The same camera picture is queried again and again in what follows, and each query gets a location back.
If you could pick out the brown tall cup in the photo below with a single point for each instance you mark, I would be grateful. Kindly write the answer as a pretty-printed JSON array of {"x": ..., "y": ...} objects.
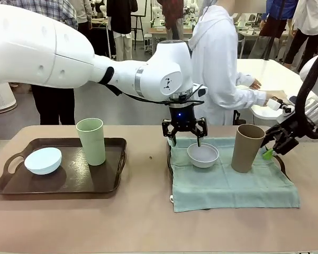
[{"x": 244, "y": 153}]

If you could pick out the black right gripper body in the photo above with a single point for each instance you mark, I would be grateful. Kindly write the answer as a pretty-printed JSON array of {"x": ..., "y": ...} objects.
[{"x": 289, "y": 128}]

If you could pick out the white round table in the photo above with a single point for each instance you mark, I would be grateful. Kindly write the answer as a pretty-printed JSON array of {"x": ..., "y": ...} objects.
[{"x": 275, "y": 71}]

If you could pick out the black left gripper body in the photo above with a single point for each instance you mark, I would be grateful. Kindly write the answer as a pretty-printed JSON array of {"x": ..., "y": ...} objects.
[{"x": 182, "y": 119}]

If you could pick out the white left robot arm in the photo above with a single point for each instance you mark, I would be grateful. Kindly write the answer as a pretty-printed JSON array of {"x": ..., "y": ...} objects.
[{"x": 29, "y": 53}]

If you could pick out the light blue bowl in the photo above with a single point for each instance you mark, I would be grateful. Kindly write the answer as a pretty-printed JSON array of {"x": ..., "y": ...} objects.
[{"x": 42, "y": 161}]

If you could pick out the person in white hoodie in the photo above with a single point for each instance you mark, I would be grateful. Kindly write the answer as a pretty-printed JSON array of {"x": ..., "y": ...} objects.
[{"x": 214, "y": 66}]

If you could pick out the person's left hand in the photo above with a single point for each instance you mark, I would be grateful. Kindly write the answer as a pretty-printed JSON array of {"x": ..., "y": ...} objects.
[{"x": 255, "y": 84}]

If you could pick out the person in grey top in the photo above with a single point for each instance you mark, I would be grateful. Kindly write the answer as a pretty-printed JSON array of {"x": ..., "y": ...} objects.
[{"x": 83, "y": 16}]

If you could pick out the green cloth mat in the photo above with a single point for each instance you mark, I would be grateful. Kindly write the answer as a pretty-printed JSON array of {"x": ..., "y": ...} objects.
[{"x": 227, "y": 190}]

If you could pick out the person's left forearm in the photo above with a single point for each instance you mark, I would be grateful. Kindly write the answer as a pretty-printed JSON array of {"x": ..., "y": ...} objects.
[{"x": 243, "y": 79}]

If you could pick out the person in black top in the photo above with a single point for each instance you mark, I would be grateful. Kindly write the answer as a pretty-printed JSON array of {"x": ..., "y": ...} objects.
[{"x": 121, "y": 16}]

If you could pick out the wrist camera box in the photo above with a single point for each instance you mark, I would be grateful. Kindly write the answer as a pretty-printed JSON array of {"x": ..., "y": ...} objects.
[
  {"x": 273, "y": 103},
  {"x": 202, "y": 92}
]

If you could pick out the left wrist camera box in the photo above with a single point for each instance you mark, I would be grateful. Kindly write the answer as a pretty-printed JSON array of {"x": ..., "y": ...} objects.
[{"x": 202, "y": 92}]

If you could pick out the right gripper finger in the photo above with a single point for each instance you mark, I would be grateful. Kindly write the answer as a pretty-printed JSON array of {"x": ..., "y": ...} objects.
[
  {"x": 285, "y": 146},
  {"x": 272, "y": 133}
]

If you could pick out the person in blue jacket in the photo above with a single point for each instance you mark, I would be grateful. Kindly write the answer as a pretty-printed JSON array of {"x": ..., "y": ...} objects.
[{"x": 277, "y": 21}]

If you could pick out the person in white shirt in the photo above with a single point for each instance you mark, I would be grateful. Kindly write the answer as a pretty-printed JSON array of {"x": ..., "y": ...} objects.
[{"x": 307, "y": 21}]

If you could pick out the light green tall cup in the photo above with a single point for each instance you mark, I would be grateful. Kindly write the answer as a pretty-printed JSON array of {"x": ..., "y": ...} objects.
[{"x": 91, "y": 148}]

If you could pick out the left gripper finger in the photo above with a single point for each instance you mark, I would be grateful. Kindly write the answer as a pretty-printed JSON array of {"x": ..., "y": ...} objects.
[
  {"x": 202, "y": 129},
  {"x": 169, "y": 129}
]

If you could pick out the white grey bowl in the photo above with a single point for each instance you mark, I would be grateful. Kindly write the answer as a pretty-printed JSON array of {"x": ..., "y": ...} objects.
[{"x": 203, "y": 161}]

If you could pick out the person in plaid shirt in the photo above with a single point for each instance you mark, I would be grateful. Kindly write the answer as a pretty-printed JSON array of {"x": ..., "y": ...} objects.
[{"x": 53, "y": 105}]

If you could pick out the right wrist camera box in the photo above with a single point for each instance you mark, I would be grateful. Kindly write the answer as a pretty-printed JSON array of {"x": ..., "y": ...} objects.
[{"x": 273, "y": 103}]

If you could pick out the person's right forearm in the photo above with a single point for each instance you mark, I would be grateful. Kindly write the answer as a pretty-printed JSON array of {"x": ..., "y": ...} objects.
[{"x": 251, "y": 98}]

